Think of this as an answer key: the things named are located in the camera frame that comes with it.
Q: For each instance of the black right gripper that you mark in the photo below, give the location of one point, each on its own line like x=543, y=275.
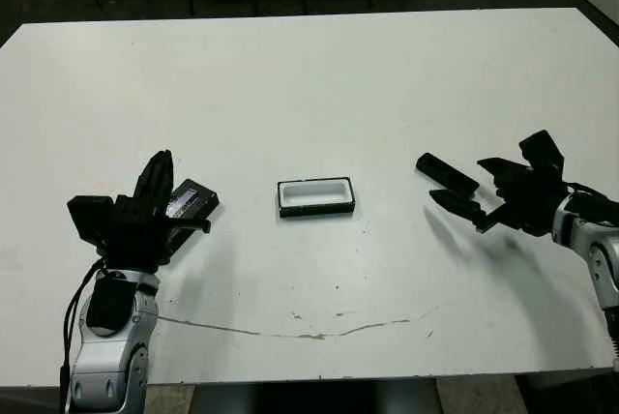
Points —
x=532, y=206

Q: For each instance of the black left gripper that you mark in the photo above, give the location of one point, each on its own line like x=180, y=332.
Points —
x=135, y=240

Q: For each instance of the slim black camera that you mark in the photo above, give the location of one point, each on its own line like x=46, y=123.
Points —
x=445, y=174

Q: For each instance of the black printed box lid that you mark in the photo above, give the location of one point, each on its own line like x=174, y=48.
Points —
x=196, y=197

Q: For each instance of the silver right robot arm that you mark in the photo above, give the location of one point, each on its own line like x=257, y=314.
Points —
x=604, y=259

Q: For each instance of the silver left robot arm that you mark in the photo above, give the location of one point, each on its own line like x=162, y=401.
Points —
x=106, y=365

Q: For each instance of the black box base white insert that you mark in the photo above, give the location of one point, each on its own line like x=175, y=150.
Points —
x=314, y=213

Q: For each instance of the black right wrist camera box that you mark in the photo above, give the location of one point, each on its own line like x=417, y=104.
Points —
x=541, y=153

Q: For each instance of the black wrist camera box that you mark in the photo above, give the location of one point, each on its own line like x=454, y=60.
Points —
x=541, y=153
x=89, y=215

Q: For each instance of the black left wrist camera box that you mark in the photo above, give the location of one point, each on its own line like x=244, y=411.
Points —
x=89, y=215

